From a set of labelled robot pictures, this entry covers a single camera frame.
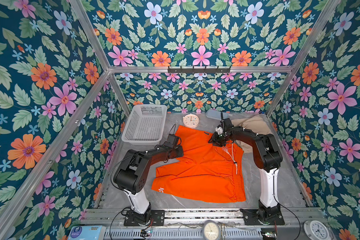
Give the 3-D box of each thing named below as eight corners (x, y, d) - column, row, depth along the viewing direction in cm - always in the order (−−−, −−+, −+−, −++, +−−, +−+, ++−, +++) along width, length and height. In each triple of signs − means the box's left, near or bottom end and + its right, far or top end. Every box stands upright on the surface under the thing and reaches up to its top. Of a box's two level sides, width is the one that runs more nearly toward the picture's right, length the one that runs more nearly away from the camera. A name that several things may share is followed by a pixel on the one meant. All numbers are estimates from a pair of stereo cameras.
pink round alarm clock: (182, 128, 112) (182, 125, 110) (183, 116, 120) (182, 113, 118) (199, 128, 112) (199, 125, 110) (198, 116, 120) (198, 113, 118)
